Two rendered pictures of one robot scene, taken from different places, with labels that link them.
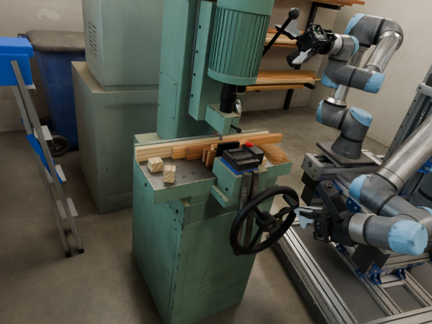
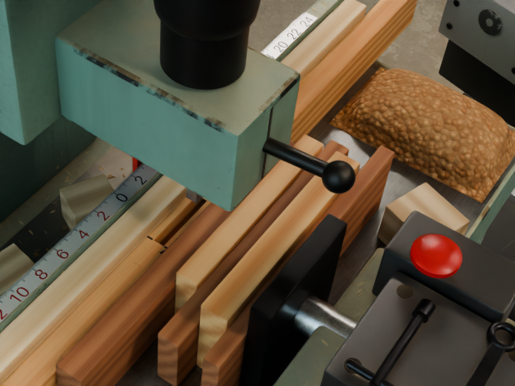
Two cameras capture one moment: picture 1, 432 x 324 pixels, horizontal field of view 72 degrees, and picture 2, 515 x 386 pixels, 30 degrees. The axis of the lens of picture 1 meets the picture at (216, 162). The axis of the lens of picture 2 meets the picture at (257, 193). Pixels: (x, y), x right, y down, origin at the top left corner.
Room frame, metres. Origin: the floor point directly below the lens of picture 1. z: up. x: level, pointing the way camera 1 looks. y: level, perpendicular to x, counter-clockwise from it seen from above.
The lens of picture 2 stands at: (0.66, 0.15, 1.46)
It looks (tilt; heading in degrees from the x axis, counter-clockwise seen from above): 49 degrees down; 334
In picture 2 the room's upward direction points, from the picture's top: 8 degrees clockwise
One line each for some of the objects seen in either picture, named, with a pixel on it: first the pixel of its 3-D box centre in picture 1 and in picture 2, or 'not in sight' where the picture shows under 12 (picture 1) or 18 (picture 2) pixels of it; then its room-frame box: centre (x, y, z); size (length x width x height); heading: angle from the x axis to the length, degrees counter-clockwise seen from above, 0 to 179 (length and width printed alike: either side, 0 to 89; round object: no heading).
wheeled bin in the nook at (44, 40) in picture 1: (71, 93); not in sight; (2.42, 1.34, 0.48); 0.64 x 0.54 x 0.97; 129
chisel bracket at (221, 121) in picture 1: (221, 119); (175, 101); (1.08, 0.01, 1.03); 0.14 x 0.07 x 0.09; 36
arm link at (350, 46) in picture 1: (342, 46); not in sight; (1.24, -0.40, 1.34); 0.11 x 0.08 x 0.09; 126
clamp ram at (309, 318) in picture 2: (231, 157); (332, 328); (0.94, -0.05, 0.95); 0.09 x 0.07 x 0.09; 126
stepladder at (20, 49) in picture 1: (42, 163); not in sight; (1.21, 0.85, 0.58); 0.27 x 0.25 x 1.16; 129
